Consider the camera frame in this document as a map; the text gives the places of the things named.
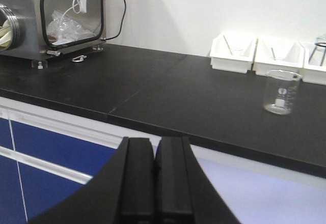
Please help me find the black tripod stand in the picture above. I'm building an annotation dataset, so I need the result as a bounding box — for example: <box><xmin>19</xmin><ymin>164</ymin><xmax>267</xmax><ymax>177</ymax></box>
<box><xmin>308</xmin><ymin>44</ymin><xmax>325</xmax><ymax>67</ymax></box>

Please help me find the white right storage bin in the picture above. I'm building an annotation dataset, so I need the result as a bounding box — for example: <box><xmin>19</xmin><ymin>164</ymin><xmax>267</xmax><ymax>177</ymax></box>
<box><xmin>300</xmin><ymin>42</ymin><xmax>325</xmax><ymax>85</ymax></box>

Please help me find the blue cabinet front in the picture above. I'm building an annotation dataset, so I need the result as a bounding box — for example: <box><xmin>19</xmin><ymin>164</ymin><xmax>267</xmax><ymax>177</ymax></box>
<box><xmin>1</xmin><ymin>106</ymin><xmax>122</xmax><ymax>223</ymax></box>

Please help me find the stainless steel glove box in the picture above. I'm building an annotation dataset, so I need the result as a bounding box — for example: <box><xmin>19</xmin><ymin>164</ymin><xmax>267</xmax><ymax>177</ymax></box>
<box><xmin>1</xmin><ymin>0</ymin><xmax>105</xmax><ymax>69</ymax></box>

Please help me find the white cable inside box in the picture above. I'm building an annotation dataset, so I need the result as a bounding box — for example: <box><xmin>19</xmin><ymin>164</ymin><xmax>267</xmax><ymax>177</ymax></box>
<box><xmin>60</xmin><ymin>0</ymin><xmax>88</xmax><ymax>31</ymax></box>

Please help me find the white storage bin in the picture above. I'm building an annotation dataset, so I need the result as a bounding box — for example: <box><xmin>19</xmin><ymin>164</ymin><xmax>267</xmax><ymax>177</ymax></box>
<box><xmin>253</xmin><ymin>36</ymin><xmax>305</xmax><ymax>76</ymax></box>
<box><xmin>210</xmin><ymin>33</ymin><xmax>257</xmax><ymax>73</ymax></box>
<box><xmin>300</xmin><ymin>42</ymin><xmax>325</xmax><ymax>85</ymax></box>

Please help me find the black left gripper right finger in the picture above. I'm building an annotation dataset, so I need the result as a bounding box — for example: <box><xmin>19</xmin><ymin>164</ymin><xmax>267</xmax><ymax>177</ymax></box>
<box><xmin>155</xmin><ymin>136</ymin><xmax>240</xmax><ymax>223</ymax></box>

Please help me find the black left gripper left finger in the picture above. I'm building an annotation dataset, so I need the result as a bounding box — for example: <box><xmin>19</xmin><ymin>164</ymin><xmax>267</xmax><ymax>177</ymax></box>
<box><xmin>28</xmin><ymin>137</ymin><xmax>155</xmax><ymax>223</ymax></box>

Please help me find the round bottom glass flask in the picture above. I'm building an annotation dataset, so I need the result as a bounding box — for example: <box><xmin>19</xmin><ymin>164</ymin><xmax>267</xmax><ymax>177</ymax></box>
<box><xmin>315</xmin><ymin>34</ymin><xmax>326</xmax><ymax>50</ymax></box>

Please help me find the white left storage bin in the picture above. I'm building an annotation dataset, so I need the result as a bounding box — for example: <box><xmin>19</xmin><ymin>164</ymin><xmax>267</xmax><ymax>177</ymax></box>
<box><xmin>210</xmin><ymin>33</ymin><xmax>257</xmax><ymax>73</ymax></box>

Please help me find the green stirring rod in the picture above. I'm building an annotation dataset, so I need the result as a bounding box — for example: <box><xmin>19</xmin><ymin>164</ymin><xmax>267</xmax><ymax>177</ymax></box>
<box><xmin>270</xmin><ymin>47</ymin><xmax>277</xmax><ymax>61</ymax></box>

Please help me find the metal ring clip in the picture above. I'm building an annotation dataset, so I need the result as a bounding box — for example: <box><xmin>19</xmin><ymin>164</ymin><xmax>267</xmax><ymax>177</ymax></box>
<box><xmin>71</xmin><ymin>55</ymin><xmax>87</xmax><ymax>63</ymax></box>

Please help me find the white middle storage bin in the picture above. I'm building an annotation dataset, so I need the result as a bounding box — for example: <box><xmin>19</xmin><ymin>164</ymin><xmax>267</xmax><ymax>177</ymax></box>
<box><xmin>253</xmin><ymin>36</ymin><xmax>305</xmax><ymax>76</ymax></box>

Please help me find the small beaker in left bin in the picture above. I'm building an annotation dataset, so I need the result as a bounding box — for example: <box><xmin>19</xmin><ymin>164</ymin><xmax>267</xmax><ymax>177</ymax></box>
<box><xmin>231</xmin><ymin>48</ymin><xmax>244</xmax><ymax>56</ymax></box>

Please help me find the black power cable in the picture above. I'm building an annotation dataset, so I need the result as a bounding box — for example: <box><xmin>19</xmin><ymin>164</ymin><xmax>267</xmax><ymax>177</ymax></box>
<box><xmin>104</xmin><ymin>0</ymin><xmax>127</xmax><ymax>41</ymax></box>

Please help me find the clear glass beaker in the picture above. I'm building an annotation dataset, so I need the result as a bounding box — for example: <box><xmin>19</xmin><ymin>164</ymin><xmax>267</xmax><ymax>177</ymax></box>
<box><xmin>263</xmin><ymin>69</ymin><xmax>302</xmax><ymax>115</ymax></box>

